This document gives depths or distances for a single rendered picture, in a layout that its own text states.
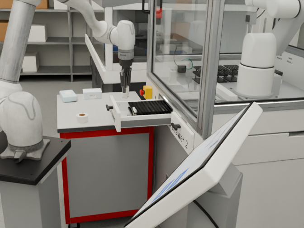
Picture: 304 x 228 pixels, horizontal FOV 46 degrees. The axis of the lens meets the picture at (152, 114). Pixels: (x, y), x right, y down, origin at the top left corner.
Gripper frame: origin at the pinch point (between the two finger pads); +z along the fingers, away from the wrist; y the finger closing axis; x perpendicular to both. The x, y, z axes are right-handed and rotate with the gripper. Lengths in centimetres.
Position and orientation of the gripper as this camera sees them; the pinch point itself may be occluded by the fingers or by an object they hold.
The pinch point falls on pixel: (125, 92)
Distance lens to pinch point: 213.0
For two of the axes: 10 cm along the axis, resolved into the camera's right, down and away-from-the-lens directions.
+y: -3.2, 3.5, -8.8
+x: 9.5, 1.5, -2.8
